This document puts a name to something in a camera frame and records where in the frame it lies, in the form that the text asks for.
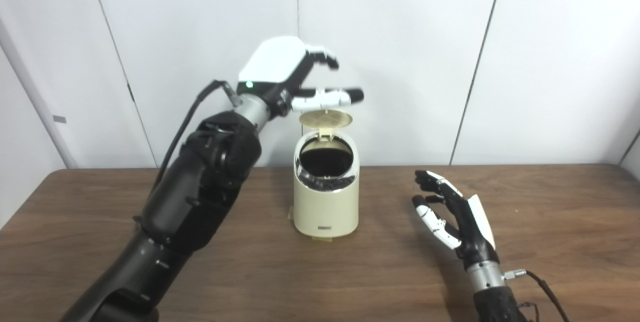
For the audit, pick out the black wall panel clip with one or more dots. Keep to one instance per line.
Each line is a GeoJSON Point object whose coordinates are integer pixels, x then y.
{"type": "Point", "coordinates": [131, 93]}

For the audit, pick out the round cream bin lid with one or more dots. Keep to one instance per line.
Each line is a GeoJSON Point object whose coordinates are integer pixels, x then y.
{"type": "Point", "coordinates": [326, 118]}

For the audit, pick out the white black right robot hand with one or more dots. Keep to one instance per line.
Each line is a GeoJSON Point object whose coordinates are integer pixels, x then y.
{"type": "Point", "coordinates": [472, 232]}

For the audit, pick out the grey wall label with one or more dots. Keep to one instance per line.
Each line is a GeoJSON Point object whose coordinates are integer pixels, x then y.
{"type": "Point", "coordinates": [59, 119]}

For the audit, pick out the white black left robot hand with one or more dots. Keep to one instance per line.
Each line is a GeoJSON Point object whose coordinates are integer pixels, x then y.
{"type": "Point", "coordinates": [275, 64]}

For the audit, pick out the cream-colored bin body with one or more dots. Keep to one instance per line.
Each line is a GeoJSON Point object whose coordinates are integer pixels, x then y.
{"type": "Point", "coordinates": [325, 207]}

